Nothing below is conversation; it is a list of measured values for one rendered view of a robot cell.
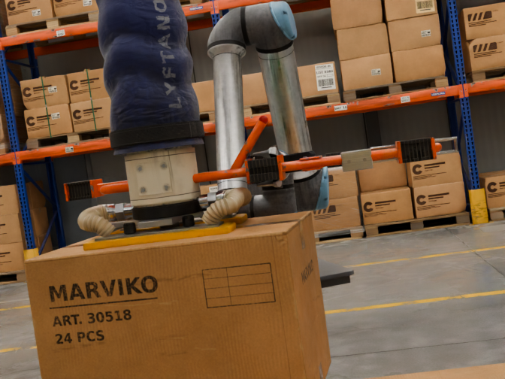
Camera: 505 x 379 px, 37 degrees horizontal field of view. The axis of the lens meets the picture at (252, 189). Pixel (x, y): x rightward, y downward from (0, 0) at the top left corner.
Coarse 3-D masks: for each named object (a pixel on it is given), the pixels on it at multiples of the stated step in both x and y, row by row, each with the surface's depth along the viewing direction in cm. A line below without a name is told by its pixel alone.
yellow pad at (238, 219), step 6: (204, 210) 188; (228, 216) 185; (234, 216) 188; (240, 216) 186; (246, 216) 192; (180, 222) 187; (198, 222) 185; (234, 222) 184; (240, 222) 183; (138, 228) 189; (144, 228) 188; (150, 228) 187; (156, 228) 186
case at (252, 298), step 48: (192, 240) 161; (240, 240) 156; (288, 240) 154; (48, 288) 166; (96, 288) 163; (144, 288) 161; (192, 288) 159; (240, 288) 156; (288, 288) 154; (48, 336) 166; (96, 336) 164; (144, 336) 162; (192, 336) 159; (240, 336) 157; (288, 336) 155
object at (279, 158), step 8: (248, 160) 175; (256, 160) 172; (264, 160) 172; (272, 160) 172; (280, 160) 173; (248, 168) 174; (256, 168) 173; (264, 168) 173; (272, 168) 173; (280, 168) 172; (248, 176) 174; (256, 176) 173; (264, 176) 172; (272, 176) 172; (280, 176) 173; (248, 184) 174
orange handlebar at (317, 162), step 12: (312, 156) 176; (336, 156) 172; (372, 156) 171; (384, 156) 170; (396, 156) 170; (240, 168) 175; (288, 168) 173; (300, 168) 173; (312, 168) 173; (204, 180) 177; (108, 192) 180; (120, 192) 180
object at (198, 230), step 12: (192, 216) 170; (132, 228) 172; (168, 228) 173; (180, 228) 169; (192, 228) 167; (204, 228) 167; (216, 228) 165; (228, 228) 165; (96, 240) 170; (108, 240) 169; (120, 240) 168; (132, 240) 168; (144, 240) 167; (156, 240) 167; (168, 240) 167
